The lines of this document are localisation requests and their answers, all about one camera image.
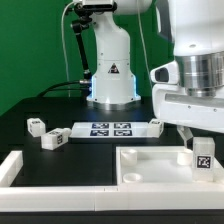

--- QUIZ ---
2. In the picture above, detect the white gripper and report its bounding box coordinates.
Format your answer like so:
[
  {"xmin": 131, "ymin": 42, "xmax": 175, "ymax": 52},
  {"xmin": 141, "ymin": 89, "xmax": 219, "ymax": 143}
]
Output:
[{"xmin": 150, "ymin": 61, "xmax": 224, "ymax": 147}]

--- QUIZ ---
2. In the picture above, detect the white square tabletop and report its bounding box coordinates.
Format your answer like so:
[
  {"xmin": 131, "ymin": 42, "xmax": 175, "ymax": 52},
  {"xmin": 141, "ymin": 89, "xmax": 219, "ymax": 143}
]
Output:
[{"xmin": 116, "ymin": 146, "xmax": 224, "ymax": 184}]

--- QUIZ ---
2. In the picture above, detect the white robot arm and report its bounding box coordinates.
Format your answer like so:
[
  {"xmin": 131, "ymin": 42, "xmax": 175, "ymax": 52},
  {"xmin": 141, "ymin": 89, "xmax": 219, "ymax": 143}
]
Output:
[{"xmin": 72, "ymin": 0, "xmax": 224, "ymax": 133}]

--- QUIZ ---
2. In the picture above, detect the white U-shaped obstacle fence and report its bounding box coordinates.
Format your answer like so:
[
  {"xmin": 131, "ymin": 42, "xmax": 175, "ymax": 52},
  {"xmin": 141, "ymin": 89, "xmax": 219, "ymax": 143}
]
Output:
[{"xmin": 0, "ymin": 151, "xmax": 224, "ymax": 212}]

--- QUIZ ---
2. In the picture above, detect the white marker base plate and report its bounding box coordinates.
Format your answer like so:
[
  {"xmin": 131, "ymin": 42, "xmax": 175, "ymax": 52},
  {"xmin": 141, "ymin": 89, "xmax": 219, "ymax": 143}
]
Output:
[{"xmin": 70, "ymin": 122, "xmax": 148, "ymax": 139}]

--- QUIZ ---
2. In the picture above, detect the white cable right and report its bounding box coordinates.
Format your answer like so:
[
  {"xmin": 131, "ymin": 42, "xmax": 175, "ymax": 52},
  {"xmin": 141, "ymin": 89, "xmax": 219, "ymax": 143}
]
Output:
[{"xmin": 135, "ymin": 0, "xmax": 153, "ymax": 88}]

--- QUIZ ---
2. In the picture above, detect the white cable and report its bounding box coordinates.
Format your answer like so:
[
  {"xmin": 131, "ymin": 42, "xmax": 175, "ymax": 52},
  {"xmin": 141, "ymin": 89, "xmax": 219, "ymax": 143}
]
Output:
[
  {"xmin": 60, "ymin": 1, "xmax": 78, "ymax": 98},
  {"xmin": 135, "ymin": 0, "xmax": 153, "ymax": 88}
]

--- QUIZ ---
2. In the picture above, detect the black cable at base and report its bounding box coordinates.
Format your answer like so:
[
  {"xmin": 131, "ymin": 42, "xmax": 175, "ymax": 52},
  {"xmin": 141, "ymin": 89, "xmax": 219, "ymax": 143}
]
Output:
[{"xmin": 37, "ymin": 79, "xmax": 93, "ymax": 98}]

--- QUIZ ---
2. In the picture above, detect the white cable left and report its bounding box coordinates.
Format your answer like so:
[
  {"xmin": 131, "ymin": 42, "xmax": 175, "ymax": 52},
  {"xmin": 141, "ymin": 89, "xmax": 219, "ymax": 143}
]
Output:
[{"xmin": 60, "ymin": 1, "xmax": 78, "ymax": 98}]

